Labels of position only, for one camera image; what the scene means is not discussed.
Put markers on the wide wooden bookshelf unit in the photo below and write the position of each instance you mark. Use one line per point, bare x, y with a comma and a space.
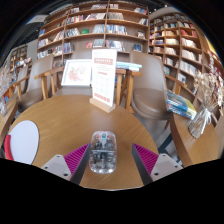
93, 28

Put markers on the glass vase, pale dried flowers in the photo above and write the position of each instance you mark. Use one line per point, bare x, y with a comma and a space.
200, 123

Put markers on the white framed picture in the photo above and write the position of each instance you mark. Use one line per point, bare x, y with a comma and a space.
76, 72

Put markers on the stack of colourful books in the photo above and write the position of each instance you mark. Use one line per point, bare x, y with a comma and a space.
180, 105

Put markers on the white mouse pad, red rest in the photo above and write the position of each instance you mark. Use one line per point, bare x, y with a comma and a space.
25, 141

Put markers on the small distant wooden bookshelf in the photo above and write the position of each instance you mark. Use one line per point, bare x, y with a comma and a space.
16, 58

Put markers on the transparent computer mouse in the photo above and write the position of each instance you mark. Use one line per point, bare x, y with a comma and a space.
102, 153

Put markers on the brown padded armchair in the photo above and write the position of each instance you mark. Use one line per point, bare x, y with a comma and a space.
31, 90
80, 53
150, 96

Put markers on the white red sign, wooden base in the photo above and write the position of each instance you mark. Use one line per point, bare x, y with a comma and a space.
104, 76

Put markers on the round wooden side table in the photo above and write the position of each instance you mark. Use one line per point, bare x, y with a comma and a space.
191, 146
6, 121

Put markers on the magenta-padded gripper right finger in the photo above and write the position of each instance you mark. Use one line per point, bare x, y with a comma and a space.
147, 159

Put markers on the curved wooden bookshelf unit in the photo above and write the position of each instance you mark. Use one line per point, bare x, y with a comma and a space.
180, 46

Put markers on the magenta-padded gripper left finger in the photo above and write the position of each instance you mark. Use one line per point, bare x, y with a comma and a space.
76, 159

